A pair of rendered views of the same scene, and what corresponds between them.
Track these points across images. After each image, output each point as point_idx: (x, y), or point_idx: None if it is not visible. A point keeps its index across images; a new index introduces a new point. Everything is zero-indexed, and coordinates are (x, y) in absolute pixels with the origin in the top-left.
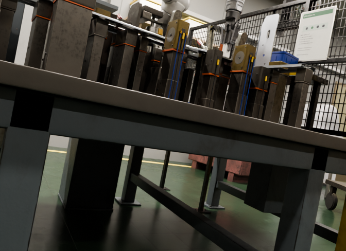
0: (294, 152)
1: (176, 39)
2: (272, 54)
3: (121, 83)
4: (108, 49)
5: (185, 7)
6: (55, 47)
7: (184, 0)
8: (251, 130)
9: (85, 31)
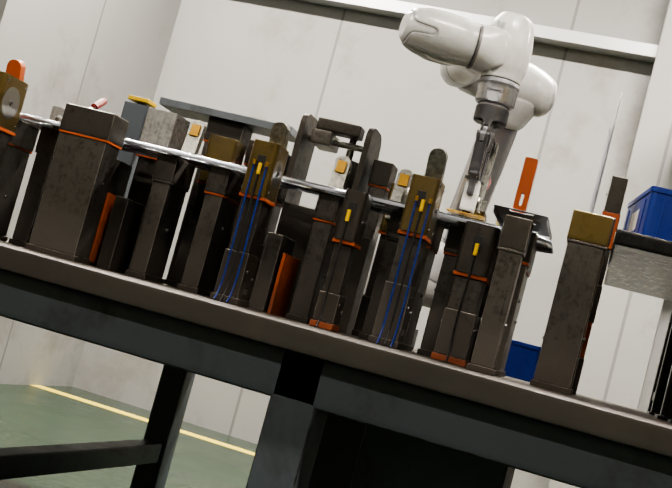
0: (231, 353)
1: (246, 176)
2: (644, 197)
3: (193, 262)
4: None
5: (536, 105)
6: (48, 200)
7: (524, 87)
8: (108, 295)
9: (92, 173)
